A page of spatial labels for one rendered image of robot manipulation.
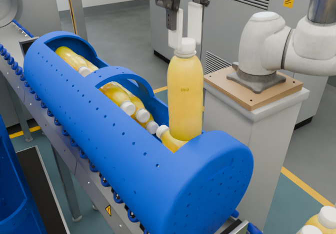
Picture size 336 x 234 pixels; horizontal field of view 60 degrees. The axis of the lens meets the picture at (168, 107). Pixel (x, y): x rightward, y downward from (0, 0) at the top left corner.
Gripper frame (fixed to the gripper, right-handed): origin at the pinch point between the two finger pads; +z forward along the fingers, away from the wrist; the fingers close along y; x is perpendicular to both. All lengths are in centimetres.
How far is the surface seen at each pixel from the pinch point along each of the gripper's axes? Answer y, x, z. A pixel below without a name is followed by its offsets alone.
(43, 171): 13, -126, 130
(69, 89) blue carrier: 10.7, -37.0, 25.6
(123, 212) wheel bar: 12, -10, 52
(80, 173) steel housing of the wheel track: 13, -36, 57
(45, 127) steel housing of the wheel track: 14, -70, 58
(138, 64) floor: -147, -252, 145
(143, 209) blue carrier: 14.4, 5.3, 32.5
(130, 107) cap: -0.2, -22.0, 28.7
